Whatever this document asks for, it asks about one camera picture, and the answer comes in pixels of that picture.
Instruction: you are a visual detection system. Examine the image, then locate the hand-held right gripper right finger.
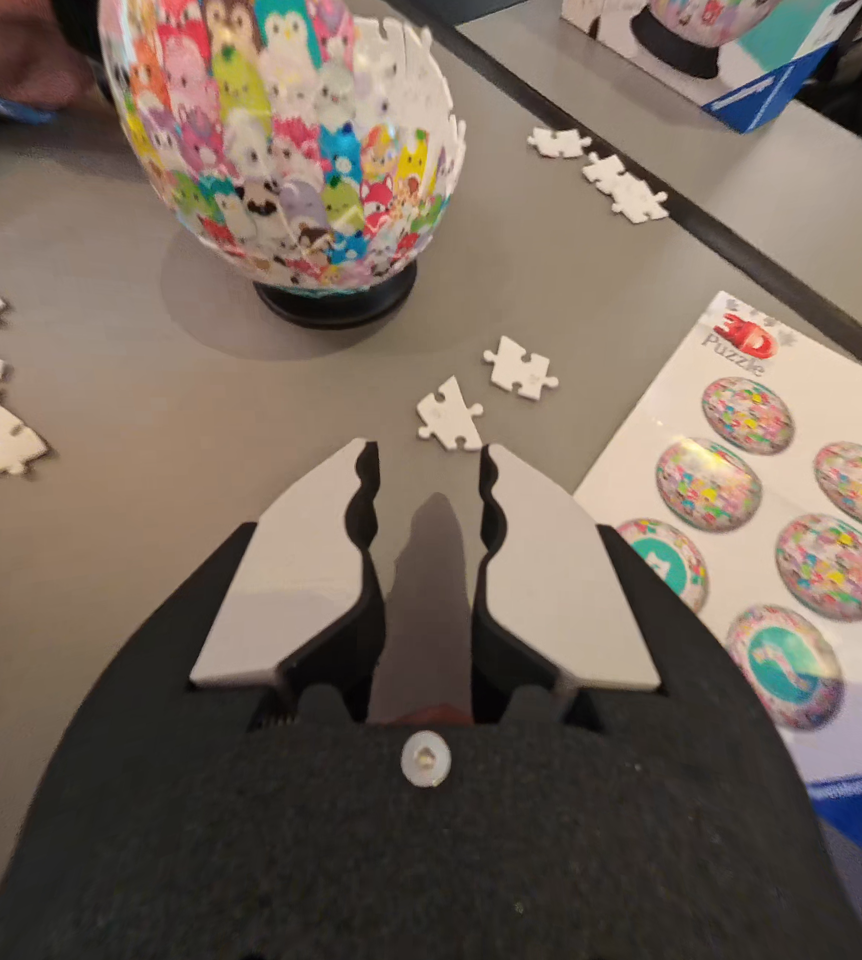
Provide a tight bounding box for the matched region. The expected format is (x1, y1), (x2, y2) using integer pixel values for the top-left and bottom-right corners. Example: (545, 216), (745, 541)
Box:
(470, 443), (663, 723)

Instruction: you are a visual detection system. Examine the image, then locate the black ball stand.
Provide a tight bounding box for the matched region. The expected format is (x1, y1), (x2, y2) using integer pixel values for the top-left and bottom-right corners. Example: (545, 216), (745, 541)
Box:
(256, 263), (420, 331)

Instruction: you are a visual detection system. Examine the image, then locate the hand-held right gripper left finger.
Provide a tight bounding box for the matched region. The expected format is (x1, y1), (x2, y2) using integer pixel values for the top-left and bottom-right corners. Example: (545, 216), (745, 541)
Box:
(191, 438), (388, 723)

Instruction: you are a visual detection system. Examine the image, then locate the person's left hand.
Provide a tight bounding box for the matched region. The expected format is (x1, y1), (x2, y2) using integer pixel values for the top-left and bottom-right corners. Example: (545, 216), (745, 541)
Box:
(0, 0), (109, 109)

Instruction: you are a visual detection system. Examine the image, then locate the colourful puzzle ball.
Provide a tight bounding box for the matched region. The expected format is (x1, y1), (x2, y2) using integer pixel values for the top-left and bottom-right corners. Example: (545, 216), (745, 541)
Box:
(97, 0), (469, 294)

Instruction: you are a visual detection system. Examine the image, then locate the teal puzzle box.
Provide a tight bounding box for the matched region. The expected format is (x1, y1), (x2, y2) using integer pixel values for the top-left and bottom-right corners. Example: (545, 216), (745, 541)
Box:
(559, 0), (862, 136)

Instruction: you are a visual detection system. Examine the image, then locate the puzzle instruction leaflet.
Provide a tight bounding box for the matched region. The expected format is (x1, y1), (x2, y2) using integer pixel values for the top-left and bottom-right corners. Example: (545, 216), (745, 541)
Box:
(574, 290), (862, 789)

